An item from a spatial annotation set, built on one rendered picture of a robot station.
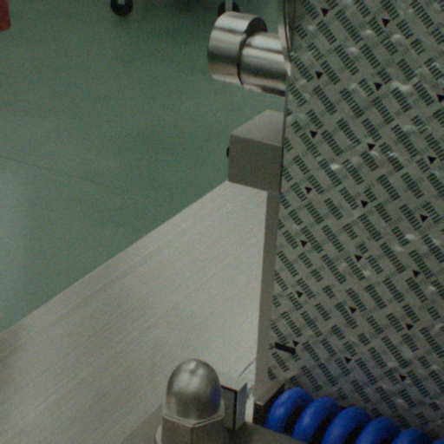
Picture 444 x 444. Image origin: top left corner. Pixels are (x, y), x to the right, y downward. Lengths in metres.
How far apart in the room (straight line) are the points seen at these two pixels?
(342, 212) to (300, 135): 0.04
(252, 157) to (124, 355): 0.28
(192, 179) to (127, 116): 0.59
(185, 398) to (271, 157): 0.17
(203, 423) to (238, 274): 0.47
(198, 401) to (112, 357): 0.34
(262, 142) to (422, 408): 0.18
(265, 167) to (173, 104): 3.50
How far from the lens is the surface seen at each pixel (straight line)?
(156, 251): 1.04
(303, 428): 0.58
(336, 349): 0.59
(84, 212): 3.27
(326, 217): 0.56
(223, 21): 0.66
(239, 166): 0.66
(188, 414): 0.55
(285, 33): 0.54
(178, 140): 3.82
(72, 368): 0.87
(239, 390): 0.57
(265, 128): 0.67
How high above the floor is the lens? 1.37
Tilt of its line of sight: 25 degrees down
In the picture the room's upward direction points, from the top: 3 degrees clockwise
